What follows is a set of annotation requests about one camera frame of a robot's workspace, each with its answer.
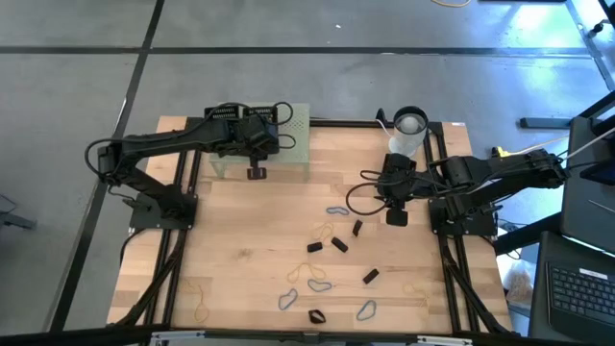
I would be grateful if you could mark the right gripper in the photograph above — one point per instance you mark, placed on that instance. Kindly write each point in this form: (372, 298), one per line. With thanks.
(399, 190)

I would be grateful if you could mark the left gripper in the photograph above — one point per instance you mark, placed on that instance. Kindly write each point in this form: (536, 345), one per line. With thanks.
(252, 137)

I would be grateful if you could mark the black binder clip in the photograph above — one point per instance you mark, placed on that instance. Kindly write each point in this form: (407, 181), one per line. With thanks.
(357, 228)
(339, 244)
(311, 314)
(314, 247)
(370, 276)

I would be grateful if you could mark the yellow rubber band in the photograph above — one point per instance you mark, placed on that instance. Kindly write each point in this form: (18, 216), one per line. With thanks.
(289, 276)
(406, 288)
(202, 319)
(317, 235)

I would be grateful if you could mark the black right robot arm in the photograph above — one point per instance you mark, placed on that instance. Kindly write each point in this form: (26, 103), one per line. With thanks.
(504, 168)

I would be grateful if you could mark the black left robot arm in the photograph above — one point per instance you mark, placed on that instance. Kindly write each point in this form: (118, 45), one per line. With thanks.
(158, 139)

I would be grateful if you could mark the white small table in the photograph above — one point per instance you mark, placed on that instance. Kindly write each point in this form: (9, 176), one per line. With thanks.
(293, 144)

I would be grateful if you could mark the plastic bag of rubber bands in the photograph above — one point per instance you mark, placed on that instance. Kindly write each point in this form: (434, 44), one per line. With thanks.
(519, 286)

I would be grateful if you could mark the black floor bar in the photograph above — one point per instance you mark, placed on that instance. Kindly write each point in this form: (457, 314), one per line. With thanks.
(545, 123)

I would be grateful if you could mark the dark grey monitor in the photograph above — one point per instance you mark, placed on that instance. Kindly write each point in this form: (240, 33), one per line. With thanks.
(583, 216)

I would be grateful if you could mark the dark laptop with keyboard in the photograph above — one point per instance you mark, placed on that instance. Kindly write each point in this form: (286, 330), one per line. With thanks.
(576, 293)

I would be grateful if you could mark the grey chair base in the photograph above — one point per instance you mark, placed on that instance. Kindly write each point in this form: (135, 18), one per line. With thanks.
(14, 221)

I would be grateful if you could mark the black aluminium table frame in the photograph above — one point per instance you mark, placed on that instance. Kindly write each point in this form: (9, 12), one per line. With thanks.
(346, 123)

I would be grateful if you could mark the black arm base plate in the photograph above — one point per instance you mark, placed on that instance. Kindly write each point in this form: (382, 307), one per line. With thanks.
(480, 229)
(144, 221)

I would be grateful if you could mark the grey metal frame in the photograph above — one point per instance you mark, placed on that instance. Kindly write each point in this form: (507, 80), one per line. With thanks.
(591, 45)

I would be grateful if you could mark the black camera mounting rail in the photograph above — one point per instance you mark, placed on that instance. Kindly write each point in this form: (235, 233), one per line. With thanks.
(72, 336)

